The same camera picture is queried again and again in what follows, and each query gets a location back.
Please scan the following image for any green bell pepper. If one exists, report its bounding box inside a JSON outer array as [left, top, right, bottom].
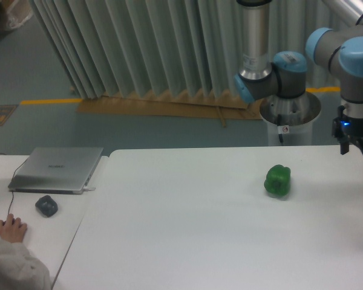
[[264, 164, 291, 198]]

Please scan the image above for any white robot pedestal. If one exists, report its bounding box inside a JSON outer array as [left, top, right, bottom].
[[260, 92, 321, 146]]

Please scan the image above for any black computer mouse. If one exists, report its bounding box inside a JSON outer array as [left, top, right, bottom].
[[5, 214, 19, 226]]

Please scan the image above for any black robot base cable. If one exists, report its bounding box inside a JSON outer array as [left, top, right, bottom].
[[276, 114, 284, 146]]

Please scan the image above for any black mouse cable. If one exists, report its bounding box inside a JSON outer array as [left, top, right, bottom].
[[0, 153, 28, 219]]

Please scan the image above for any clear plastic bag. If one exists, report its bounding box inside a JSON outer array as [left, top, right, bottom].
[[0, 0, 33, 31]]

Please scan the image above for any black earbuds case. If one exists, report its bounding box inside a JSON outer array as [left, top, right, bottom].
[[35, 195, 59, 218]]

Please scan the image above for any pale green pleated curtain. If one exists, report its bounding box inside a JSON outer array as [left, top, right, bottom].
[[30, 1, 322, 102]]

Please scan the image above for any grey sleeved forearm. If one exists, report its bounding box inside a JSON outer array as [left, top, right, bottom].
[[0, 237, 51, 289]]

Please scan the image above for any silver closed laptop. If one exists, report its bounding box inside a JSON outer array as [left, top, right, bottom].
[[8, 147, 103, 194]]

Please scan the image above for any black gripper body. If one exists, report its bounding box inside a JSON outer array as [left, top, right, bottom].
[[332, 105, 363, 138]]

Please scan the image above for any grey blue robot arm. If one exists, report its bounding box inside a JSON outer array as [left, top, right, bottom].
[[234, 1, 363, 154]]

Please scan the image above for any white usb plug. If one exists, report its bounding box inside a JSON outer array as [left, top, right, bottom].
[[83, 187, 96, 192]]

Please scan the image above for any person's right hand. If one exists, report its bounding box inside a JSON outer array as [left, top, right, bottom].
[[0, 217, 28, 243]]

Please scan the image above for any brown cardboard sheet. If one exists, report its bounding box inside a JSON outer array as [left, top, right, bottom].
[[77, 89, 261, 127]]

